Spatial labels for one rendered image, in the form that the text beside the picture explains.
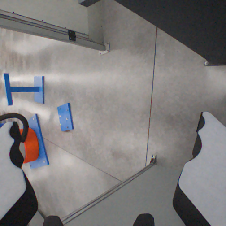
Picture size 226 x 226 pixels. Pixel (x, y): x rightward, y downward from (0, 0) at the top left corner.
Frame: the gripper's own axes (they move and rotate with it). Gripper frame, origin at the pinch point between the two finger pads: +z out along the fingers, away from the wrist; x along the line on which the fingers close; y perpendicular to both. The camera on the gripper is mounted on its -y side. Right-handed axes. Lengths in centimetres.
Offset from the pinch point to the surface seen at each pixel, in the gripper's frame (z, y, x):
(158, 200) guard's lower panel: 37, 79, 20
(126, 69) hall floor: 136, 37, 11
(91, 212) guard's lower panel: 30, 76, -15
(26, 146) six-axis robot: 195, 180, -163
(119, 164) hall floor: 102, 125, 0
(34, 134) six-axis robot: 218, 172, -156
